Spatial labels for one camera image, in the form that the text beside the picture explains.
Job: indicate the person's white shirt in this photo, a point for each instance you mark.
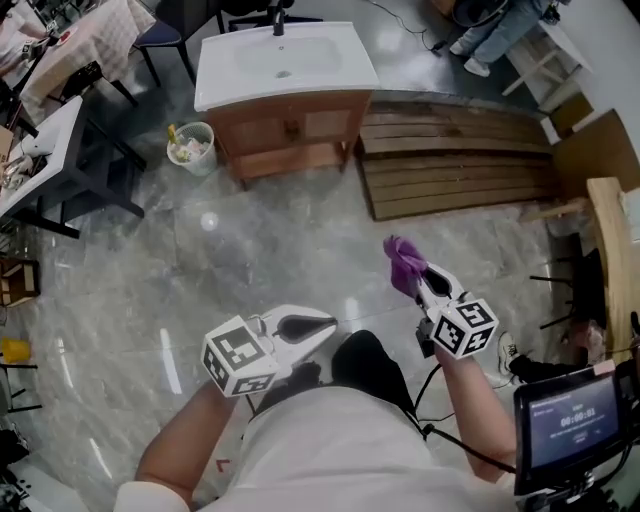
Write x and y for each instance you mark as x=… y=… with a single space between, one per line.
x=340 y=450

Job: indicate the person's right forearm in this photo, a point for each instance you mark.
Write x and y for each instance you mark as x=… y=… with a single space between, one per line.
x=475 y=400

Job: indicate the yellow bottle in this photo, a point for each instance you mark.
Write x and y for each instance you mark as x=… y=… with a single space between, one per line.
x=172 y=135

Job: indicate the person's left forearm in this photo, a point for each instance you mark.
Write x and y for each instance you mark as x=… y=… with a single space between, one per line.
x=190 y=435

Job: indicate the wooden sink cabinet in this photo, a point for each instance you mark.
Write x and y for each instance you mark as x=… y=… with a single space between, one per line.
x=280 y=132

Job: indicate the black metal chair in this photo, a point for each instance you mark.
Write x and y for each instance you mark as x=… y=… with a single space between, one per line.
x=587 y=285

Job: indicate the table with checkered cloth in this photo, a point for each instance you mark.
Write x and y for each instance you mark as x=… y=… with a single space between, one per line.
x=95 y=35

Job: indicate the black monitor screen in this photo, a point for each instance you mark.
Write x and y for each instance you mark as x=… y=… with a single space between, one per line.
x=570 y=425

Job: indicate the yellow cup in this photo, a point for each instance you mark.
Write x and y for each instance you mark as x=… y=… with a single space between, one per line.
x=15 y=349

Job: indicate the purple cloth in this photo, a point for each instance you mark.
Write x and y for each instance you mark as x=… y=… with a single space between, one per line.
x=404 y=262

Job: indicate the white sink basin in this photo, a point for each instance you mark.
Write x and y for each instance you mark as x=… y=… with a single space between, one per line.
x=285 y=60

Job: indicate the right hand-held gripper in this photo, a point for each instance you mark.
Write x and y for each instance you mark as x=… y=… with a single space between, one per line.
x=462 y=327

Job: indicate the wooden plank pallet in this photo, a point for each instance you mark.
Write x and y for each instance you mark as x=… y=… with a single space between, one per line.
x=450 y=160

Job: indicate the white sneaker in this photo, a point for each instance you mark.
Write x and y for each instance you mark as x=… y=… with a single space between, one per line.
x=507 y=352

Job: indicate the brown cardboard sheet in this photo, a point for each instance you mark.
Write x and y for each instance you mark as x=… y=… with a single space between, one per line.
x=595 y=155

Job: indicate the small wooden crate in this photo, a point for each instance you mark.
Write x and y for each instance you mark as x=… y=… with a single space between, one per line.
x=17 y=282

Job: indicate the white table with black frame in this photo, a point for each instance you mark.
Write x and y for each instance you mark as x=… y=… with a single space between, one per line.
x=55 y=150

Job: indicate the white mesh waste basket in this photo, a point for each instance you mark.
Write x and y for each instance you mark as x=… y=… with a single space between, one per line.
x=196 y=152

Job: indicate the person's black trousers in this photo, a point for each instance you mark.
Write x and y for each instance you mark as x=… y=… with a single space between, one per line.
x=370 y=365

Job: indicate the black faucet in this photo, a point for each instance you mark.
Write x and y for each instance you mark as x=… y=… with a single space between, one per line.
x=278 y=20

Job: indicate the dark blue chair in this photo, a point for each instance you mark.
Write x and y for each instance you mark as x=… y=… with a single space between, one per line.
x=162 y=32

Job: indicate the white shelf frame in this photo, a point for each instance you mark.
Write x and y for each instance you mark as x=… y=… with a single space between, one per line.
x=545 y=65

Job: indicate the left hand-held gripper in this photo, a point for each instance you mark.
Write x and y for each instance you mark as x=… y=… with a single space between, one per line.
x=235 y=352

